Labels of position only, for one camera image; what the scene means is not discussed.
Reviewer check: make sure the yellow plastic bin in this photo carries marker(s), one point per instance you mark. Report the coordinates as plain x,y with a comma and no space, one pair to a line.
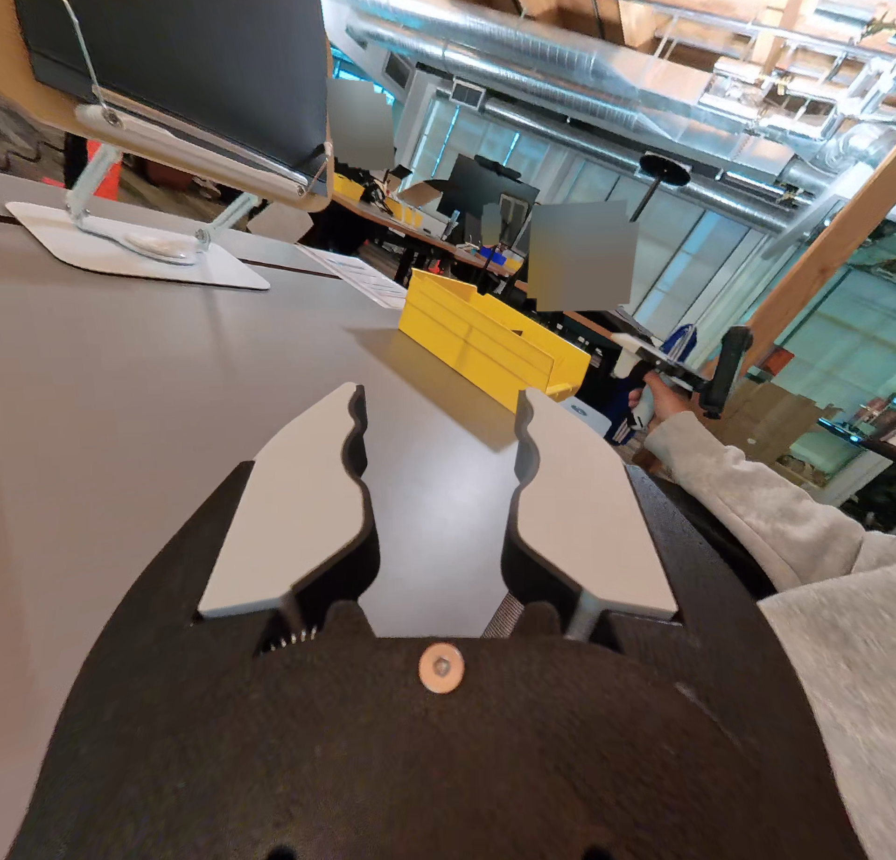
476,335

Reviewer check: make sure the orange traffic cone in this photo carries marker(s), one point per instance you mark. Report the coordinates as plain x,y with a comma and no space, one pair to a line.
105,170

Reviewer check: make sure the cardboard boxes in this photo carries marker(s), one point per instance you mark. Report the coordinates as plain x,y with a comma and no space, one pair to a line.
777,419

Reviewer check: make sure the wooden workbench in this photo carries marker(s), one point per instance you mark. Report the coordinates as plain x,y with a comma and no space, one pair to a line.
420,233

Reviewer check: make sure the person's right hand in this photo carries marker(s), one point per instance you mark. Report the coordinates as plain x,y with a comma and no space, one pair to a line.
665,401

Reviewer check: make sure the black monitor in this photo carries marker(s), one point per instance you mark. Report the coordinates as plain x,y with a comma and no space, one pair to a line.
483,195

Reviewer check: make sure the black disc lamp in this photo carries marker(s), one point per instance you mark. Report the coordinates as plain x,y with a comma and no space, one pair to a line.
663,167

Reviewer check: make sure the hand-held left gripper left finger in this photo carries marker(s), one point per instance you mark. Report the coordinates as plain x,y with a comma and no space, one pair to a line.
294,510

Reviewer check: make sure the wooden beam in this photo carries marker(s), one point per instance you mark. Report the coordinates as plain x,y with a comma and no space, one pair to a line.
819,258

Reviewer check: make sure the printed paper sheet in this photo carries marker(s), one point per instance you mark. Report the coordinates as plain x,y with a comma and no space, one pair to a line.
357,279

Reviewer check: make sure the blue white striped object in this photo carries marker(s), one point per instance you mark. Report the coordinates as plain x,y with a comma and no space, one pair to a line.
626,415

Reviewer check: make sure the silver ventilation ducts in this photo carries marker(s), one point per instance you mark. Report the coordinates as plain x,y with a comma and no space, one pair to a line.
560,55

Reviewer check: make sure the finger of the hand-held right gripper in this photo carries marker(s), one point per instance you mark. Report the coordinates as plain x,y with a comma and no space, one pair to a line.
630,352

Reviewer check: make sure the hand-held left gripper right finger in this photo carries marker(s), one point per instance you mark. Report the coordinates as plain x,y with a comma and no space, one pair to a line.
595,517

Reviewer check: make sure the person's right forearm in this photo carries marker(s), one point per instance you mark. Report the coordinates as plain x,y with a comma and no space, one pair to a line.
756,496

